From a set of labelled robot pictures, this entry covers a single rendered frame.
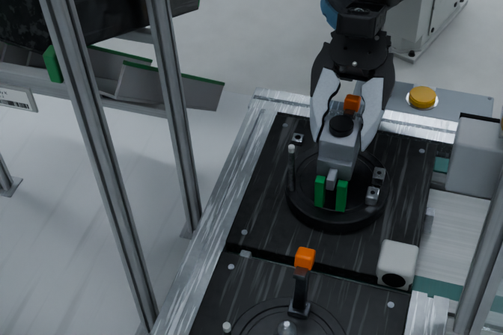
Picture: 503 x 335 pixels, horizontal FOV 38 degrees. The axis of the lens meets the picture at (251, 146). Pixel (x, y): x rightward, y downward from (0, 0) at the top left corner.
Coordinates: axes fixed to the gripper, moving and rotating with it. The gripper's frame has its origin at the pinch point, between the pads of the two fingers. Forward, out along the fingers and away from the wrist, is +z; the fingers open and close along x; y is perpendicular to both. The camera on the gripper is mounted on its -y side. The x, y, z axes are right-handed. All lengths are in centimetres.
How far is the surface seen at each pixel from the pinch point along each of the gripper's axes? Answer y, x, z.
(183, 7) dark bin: -8.0, 20.8, -10.6
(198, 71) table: 35.8, 32.1, -11.7
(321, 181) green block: 1.2, 1.2, 5.9
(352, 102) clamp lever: 5.3, 0.0, -5.4
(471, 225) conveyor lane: 15.8, -18.5, 6.5
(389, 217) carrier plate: 8.1, -7.6, 8.3
